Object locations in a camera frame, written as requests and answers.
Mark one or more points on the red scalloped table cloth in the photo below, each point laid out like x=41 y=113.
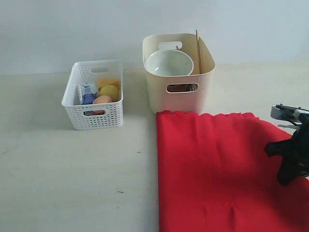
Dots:
x=214 y=176

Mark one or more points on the yellow cheese wedge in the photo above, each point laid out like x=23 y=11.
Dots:
x=107 y=81

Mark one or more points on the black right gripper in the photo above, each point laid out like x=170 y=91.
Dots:
x=298 y=146

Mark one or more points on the yellow lemon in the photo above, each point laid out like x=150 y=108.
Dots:
x=111 y=91

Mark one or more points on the brown egg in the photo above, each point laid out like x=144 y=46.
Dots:
x=99 y=100

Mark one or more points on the cream plastic bin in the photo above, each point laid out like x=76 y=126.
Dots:
x=161 y=100

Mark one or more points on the brown wooden plate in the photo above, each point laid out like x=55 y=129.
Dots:
x=178 y=88

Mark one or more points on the pale green ceramic bowl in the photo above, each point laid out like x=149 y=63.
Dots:
x=169 y=63

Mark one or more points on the white perforated plastic basket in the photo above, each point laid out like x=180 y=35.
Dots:
x=81 y=116

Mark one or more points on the blue white milk carton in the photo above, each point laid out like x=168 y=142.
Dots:
x=88 y=92

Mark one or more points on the stainless steel cup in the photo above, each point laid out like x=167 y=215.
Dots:
x=192 y=87

